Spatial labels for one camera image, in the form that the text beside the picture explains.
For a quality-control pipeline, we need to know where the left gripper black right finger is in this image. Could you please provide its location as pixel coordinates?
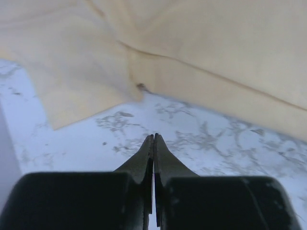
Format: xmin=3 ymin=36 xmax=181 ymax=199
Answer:
xmin=153 ymin=134 xmax=301 ymax=230

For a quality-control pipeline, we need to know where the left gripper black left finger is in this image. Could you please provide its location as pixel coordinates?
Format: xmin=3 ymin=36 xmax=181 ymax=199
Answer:
xmin=0 ymin=135 xmax=154 ymax=230

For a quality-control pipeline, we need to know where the cream yellow t-shirt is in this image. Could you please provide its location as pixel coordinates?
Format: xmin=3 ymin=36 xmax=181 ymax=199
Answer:
xmin=0 ymin=0 xmax=307 ymax=140

